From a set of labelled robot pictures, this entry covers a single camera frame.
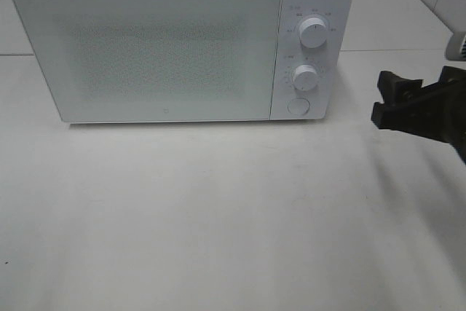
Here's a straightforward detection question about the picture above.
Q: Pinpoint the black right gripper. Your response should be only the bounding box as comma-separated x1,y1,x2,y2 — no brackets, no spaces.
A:
371,66,465,161

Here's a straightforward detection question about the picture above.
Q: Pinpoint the white microwave door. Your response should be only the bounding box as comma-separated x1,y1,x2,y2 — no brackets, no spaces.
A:
14,0,280,123

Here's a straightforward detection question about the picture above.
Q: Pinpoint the round white door-release button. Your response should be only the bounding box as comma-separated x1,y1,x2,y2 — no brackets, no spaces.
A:
288,98,310,116

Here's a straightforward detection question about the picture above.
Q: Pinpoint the white microwave oven body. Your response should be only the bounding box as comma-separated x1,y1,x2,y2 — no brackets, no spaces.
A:
7,0,357,125

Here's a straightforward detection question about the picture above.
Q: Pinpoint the white round knob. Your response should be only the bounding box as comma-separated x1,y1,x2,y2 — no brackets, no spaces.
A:
293,65,319,91
298,15,328,49

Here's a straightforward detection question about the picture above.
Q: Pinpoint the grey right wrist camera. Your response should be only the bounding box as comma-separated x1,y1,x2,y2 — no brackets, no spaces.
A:
445,31,466,61

